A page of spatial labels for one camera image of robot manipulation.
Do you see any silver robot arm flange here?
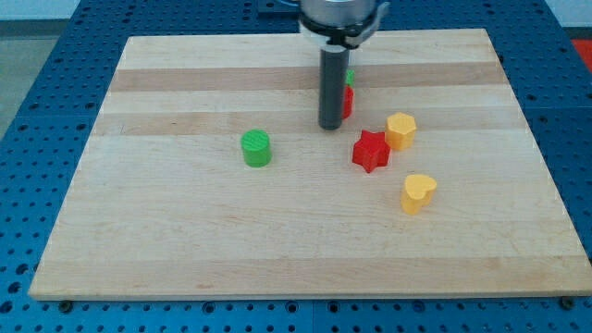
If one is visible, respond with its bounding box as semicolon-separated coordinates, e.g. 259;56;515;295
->
299;0;390;53

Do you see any green cylinder block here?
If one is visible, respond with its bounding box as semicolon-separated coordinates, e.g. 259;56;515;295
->
240;129;272;167

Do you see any red star block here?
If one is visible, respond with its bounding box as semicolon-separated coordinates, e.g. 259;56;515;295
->
351;129;391;173

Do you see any red cylinder block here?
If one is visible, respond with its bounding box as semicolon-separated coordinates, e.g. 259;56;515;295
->
342;85;354;119

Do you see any small green block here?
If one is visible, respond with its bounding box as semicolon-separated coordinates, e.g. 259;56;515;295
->
346;69;355;87

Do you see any yellow hexagon block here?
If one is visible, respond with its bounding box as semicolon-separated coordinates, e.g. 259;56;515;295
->
385;112;417;151

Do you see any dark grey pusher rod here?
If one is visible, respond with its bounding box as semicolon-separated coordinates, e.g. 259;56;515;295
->
318;50;350;130

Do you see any yellow heart block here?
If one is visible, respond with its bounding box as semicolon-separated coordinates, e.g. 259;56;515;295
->
401;174;438;215

